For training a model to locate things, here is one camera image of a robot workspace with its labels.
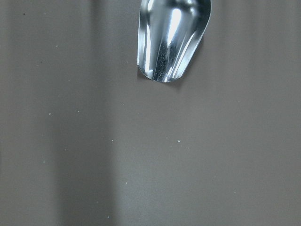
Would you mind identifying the metal ice scoop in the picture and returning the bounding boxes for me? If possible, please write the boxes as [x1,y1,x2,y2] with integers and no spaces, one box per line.
[137,0,212,83]

